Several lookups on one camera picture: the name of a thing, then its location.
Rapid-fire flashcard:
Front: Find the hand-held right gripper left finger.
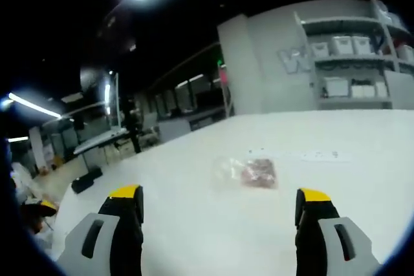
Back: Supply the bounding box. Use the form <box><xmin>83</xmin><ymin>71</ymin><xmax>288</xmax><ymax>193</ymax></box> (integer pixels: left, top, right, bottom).
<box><xmin>56</xmin><ymin>184</ymin><xmax>144</xmax><ymax>276</ymax></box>

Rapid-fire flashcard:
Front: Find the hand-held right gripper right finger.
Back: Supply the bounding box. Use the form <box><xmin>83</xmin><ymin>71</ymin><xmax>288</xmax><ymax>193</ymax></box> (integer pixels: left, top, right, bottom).
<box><xmin>294</xmin><ymin>187</ymin><xmax>381</xmax><ymax>276</ymax></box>

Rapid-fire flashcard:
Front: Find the clear resealable bag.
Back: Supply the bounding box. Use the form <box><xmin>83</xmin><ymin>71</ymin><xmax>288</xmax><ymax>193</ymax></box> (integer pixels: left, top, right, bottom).
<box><xmin>212</xmin><ymin>156</ymin><xmax>279</xmax><ymax>190</ymax></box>

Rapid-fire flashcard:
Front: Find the black bag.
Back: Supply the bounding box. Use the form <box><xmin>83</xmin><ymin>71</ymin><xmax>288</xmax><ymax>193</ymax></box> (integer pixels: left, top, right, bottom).
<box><xmin>71</xmin><ymin>167</ymin><xmax>104</xmax><ymax>195</ymax></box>

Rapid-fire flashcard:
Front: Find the grey desk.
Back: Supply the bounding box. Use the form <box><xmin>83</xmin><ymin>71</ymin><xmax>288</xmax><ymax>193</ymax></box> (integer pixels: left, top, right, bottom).
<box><xmin>72</xmin><ymin>127</ymin><xmax>130</xmax><ymax>157</ymax></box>

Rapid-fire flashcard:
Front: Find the ceiling tube light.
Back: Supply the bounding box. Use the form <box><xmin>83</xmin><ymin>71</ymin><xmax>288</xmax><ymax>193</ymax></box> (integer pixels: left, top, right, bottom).
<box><xmin>8</xmin><ymin>92</ymin><xmax>62</xmax><ymax>119</ymax></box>

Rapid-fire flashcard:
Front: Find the grey shelf unit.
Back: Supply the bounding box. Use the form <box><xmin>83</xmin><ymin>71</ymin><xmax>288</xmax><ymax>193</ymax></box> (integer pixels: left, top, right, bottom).
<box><xmin>293</xmin><ymin>0</ymin><xmax>414</xmax><ymax>111</ymax></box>

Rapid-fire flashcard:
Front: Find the group of white storage bins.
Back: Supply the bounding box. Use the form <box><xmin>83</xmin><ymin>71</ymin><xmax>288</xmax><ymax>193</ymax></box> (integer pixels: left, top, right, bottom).
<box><xmin>311</xmin><ymin>0</ymin><xmax>414</xmax><ymax>98</ymax></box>

